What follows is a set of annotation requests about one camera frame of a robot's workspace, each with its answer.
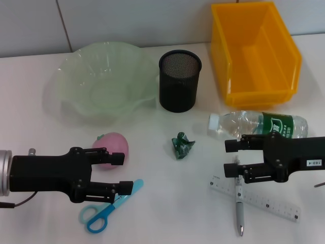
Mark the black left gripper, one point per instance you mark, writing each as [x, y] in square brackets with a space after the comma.
[45, 172]

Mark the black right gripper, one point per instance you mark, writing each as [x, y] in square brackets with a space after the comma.
[287, 157]

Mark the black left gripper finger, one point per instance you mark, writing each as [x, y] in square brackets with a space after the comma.
[125, 188]

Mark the pink peach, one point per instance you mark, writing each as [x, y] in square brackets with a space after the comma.
[111, 143]

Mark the clear green-label water bottle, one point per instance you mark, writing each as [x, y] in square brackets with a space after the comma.
[243, 124]

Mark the green plastic wrapper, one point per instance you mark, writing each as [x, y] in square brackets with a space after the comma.
[181, 147]

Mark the blue scissors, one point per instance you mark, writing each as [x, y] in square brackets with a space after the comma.
[100, 216]

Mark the grey ballpoint pen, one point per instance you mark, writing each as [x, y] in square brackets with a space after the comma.
[239, 211]

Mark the transparent plastic ruler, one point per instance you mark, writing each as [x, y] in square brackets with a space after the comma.
[269, 203]

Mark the pale green glass fruit plate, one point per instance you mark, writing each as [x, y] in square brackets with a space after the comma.
[106, 84]

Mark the black mesh pen cup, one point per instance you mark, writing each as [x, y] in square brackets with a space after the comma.
[179, 89]

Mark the yellow plastic bin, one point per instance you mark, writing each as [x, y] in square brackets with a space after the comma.
[256, 63]

